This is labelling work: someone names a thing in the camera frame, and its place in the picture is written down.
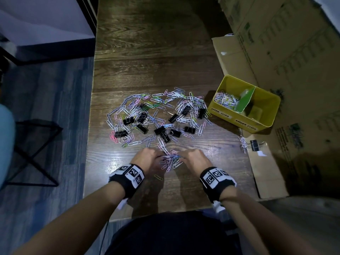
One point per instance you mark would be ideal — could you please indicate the person's left hand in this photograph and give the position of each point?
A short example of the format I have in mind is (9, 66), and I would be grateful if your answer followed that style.
(147, 159)

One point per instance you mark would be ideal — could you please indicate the person's right hand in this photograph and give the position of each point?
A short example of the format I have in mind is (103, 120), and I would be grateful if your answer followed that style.
(196, 161)

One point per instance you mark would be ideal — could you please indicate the group of black binder clips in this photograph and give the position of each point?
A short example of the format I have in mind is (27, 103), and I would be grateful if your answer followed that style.
(120, 134)

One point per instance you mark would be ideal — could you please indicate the single black binder clip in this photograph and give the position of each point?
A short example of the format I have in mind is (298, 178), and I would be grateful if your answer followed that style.
(255, 145)

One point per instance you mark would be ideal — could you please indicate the yellow divided bin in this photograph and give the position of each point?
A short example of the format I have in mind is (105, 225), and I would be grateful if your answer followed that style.
(228, 82)

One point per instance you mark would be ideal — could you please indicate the person's right forearm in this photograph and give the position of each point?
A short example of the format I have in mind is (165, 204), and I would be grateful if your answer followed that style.
(265, 228)

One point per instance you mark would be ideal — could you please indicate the person's left forearm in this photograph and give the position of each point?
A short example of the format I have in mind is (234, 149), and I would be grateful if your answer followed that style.
(74, 223)

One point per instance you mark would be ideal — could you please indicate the person's black clothing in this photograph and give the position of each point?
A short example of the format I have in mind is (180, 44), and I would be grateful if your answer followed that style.
(172, 236)

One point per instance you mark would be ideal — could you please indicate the large printed cardboard box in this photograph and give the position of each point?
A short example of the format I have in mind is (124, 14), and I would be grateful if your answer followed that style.
(300, 76)

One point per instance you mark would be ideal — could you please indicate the black left wristband with markers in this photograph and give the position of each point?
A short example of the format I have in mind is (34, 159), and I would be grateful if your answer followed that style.
(127, 180)

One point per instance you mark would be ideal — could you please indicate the black wristband with markers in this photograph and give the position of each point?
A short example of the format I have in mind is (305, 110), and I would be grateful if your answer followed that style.
(217, 184)
(127, 180)

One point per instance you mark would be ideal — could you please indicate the black right wristband with markers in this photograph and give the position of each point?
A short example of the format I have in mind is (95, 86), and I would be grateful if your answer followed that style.
(217, 184)

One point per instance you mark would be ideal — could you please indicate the green divider card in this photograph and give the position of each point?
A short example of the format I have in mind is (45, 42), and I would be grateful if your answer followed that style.
(245, 100)

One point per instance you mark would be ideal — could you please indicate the black metal stool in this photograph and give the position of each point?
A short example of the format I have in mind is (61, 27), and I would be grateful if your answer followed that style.
(32, 126)

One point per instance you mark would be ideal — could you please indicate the light blue object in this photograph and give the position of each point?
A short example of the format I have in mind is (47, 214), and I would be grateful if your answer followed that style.
(6, 143)

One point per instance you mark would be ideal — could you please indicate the white furniture with black base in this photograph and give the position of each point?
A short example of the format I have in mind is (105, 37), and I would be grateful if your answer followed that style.
(39, 21)

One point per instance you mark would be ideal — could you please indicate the white paper sheet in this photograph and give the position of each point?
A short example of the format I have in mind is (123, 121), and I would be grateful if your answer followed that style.
(332, 10)

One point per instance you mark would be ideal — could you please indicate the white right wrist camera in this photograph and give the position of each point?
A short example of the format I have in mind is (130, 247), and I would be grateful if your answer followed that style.
(218, 207)

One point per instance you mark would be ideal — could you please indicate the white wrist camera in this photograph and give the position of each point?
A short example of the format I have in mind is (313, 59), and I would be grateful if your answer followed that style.
(122, 204)
(218, 207)

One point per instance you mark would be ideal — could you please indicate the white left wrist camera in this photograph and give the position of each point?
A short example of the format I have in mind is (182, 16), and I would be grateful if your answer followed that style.
(122, 204)

